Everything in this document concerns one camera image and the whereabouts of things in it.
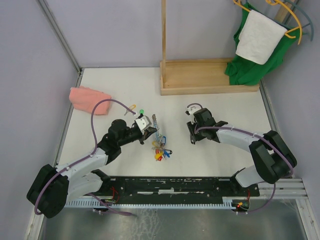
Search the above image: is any metal keyring plate with keys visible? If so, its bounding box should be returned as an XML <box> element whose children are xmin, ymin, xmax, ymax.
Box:
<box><xmin>151</xmin><ymin>114</ymin><xmax>173</xmax><ymax>162</ymax></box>

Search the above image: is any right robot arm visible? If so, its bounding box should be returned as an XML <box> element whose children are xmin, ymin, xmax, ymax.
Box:
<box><xmin>185</xmin><ymin>103</ymin><xmax>297</xmax><ymax>196</ymax></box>

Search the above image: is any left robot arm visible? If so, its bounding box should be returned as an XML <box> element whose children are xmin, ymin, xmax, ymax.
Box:
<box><xmin>26</xmin><ymin>116</ymin><xmax>157</xmax><ymax>219</ymax></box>

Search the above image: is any yellow tag key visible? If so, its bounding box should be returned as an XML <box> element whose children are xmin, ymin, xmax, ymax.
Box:
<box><xmin>124</xmin><ymin>104</ymin><xmax>137</xmax><ymax>116</ymax></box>

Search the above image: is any wooden rack stand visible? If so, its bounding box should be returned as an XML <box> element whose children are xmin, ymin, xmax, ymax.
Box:
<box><xmin>160</xmin><ymin>0</ymin><xmax>260</xmax><ymax>96</ymax></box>

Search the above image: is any pink folded towel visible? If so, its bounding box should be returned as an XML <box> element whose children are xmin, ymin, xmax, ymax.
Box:
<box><xmin>69</xmin><ymin>86</ymin><xmax>112</xmax><ymax>114</ymax></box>

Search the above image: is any green cloth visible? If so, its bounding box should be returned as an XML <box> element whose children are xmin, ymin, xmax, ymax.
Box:
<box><xmin>225</xmin><ymin>2</ymin><xmax>300</xmax><ymax>86</ymax></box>

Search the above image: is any white towel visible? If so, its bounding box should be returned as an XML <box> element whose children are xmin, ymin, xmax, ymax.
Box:
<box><xmin>235</xmin><ymin>10</ymin><xmax>287</xmax><ymax>65</ymax></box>

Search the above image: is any yellow hanger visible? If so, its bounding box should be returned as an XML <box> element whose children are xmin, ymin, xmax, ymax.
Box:
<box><xmin>232</xmin><ymin>0</ymin><xmax>303</xmax><ymax>46</ymax></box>

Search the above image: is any grey-green hanger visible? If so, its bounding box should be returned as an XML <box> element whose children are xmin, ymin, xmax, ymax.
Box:
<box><xmin>285</xmin><ymin>0</ymin><xmax>315</xmax><ymax>42</ymax></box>

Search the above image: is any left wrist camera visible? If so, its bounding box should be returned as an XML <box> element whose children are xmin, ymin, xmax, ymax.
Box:
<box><xmin>134</xmin><ymin>113</ymin><xmax>152</xmax><ymax>133</ymax></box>

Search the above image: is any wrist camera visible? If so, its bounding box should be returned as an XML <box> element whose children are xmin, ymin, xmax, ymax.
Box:
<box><xmin>134</xmin><ymin>113</ymin><xmax>152</xmax><ymax>133</ymax></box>
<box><xmin>185</xmin><ymin>103</ymin><xmax>203</xmax><ymax>116</ymax></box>

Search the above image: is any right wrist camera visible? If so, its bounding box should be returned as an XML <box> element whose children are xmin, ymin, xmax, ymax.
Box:
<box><xmin>185</xmin><ymin>103</ymin><xmax>203</xmax><ymax>116</ymax></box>

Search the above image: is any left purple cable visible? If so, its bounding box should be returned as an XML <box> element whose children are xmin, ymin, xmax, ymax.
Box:
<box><xmin>34</xmin><ymin>99</ymin><xmax>138</xmax><ymax>216</ymax></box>

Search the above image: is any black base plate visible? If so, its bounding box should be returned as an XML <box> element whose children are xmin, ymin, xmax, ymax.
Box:
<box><xmin>94</xmin><ymin>176</ymin><xmax>260</xmax><ymax>205</ymax></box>

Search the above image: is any white cable duct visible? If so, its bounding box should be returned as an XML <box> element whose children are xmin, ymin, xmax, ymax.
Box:
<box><xmin>64</xmin><ymin>196</ymin><xmax>237</xmax><ymax>208</ymax></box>

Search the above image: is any metal corner frame post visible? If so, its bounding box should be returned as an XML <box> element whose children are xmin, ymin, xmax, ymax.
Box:
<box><xmin>36</xmin><ymin>0</ymin><xmax>82</xmax><ymax>73</ymax></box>

